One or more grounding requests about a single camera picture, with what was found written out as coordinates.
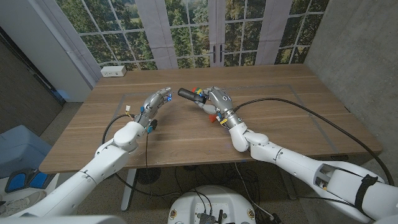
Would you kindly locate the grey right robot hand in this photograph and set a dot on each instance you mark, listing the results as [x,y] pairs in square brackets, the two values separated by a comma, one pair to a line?
[222,99]

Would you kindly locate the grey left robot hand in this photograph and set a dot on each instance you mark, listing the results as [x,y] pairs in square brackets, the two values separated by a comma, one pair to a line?
[150,104]

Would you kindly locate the black tv remote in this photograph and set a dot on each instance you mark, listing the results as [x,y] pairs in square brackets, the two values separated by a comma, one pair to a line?
[186,92]

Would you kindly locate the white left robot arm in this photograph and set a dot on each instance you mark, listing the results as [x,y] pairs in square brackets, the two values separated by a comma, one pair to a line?
[105,158]

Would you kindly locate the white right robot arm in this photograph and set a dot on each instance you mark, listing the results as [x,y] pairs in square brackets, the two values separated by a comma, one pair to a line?
[295,161]

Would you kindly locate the red toy strawberry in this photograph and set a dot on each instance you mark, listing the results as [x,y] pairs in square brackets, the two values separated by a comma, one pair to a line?
[212,118]

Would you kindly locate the colourful toy maraca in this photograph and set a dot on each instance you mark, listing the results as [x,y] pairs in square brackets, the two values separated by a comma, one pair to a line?
[196,90]

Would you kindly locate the white power strip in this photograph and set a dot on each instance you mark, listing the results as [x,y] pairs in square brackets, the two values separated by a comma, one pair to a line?
[113,71]

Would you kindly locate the black round floor fan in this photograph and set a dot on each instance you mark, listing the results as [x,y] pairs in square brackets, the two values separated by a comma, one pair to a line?
[148,175]

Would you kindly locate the printed window backdrop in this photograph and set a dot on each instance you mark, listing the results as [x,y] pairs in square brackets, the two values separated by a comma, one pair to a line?
[186,31]

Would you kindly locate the white table leg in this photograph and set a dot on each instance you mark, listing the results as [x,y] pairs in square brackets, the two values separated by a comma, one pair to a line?
[127,193]

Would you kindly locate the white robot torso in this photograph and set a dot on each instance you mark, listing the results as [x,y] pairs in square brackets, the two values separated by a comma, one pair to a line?
[211,202]

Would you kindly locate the grey table leg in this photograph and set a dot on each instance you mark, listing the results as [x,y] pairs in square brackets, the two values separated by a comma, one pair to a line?
[289,188]

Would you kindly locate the blue grey chair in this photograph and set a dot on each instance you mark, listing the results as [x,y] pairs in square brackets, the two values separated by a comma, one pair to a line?
[21,149]

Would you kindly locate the blue black foot pedal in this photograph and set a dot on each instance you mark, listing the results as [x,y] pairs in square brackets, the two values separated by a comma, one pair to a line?
[18,182]

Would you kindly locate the white sneaker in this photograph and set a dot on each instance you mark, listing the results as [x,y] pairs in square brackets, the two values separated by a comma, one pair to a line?
[21,204]

